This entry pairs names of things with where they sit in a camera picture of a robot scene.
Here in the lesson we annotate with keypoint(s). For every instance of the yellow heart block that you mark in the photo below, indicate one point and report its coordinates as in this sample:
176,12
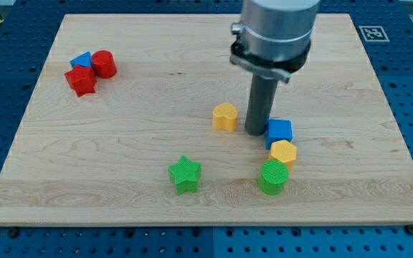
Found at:
225,117

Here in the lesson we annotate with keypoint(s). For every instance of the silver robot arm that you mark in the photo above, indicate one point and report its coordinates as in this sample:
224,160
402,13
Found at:
273,36

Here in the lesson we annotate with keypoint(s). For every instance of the light wooden board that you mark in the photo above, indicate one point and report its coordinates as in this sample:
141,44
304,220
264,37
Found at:
102,159

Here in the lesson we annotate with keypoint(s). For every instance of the green star block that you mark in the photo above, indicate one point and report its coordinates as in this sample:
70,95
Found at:
185,175

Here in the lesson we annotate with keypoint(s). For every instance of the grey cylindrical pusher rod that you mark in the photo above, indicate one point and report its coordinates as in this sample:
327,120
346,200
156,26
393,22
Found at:
261,98

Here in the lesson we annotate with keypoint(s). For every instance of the blue cube block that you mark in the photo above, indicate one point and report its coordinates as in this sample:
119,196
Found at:
278,130

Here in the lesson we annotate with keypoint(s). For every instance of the yellow hexagon block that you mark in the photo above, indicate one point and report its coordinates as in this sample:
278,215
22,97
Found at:
285,152

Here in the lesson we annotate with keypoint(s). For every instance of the green cylinder block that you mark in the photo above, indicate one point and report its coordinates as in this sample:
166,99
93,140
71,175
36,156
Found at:
273,177

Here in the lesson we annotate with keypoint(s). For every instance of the red cylinder block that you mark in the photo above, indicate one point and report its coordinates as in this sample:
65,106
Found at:
103,64

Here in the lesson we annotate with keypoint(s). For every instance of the red star block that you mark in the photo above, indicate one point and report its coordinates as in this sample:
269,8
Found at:
81,79

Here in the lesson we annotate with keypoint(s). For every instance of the blue triangle block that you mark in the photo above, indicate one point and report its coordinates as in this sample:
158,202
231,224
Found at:
83,60

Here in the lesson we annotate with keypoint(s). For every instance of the white fiducial marker tag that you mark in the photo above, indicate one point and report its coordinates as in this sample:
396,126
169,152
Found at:
373,33

